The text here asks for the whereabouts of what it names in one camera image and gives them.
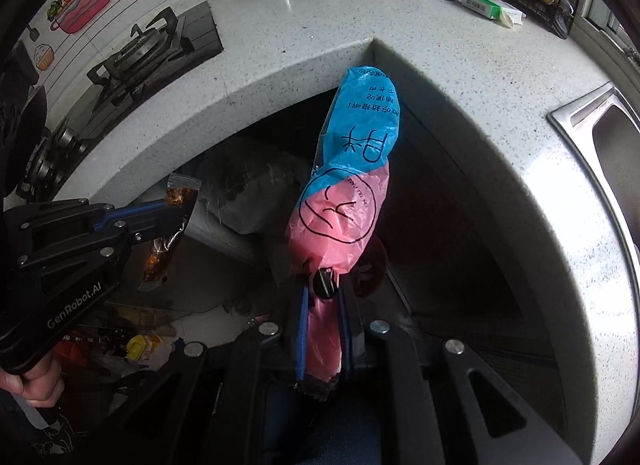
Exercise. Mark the kitchen wall sticker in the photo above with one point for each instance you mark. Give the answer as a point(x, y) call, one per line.
point(82, 0)

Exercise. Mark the stainless steel sink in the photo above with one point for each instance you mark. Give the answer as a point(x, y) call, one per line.
point(615, 155)

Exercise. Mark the person's left hand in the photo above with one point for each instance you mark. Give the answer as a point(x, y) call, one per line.
point(40, 385)

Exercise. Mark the sauce packet wrapper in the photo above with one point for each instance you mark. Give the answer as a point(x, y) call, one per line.
point(160, 245)

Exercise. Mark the pile of clear plastic bags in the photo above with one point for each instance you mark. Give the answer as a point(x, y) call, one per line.
point(240, 195)

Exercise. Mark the window frame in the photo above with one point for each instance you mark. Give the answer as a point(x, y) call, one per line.
point(607, 10)

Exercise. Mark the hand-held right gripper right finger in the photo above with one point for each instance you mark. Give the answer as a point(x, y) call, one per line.
point(346, 335)

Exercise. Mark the black frying pan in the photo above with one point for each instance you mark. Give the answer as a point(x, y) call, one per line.
point(25, 110)

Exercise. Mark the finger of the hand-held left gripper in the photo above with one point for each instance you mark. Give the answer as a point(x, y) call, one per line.
point(150, 235)
point(140, 210)

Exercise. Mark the red packaging bag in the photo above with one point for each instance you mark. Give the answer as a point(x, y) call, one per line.
point(75, 345)

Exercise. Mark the silver stove knob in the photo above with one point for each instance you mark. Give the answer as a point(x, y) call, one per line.
point(44, 169)
point(71, 139)

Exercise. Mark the dark dish scrubber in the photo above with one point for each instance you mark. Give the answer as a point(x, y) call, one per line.
point(632, 54)

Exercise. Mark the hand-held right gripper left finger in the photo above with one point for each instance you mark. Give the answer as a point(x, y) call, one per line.
point(301, 335)

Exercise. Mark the green white box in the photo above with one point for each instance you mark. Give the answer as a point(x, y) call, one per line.
point(482, 5)

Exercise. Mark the blue pink plastic bag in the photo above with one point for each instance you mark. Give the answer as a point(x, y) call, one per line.
point(350, 170)

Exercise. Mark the person's left forearm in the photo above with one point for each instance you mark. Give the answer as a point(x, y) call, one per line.
point(30, 437)

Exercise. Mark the yellow crumpled packet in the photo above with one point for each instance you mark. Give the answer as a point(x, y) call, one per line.
point(140, 345)

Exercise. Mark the black glass gas stove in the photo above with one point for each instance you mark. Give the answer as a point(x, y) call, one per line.
point(200, 40)

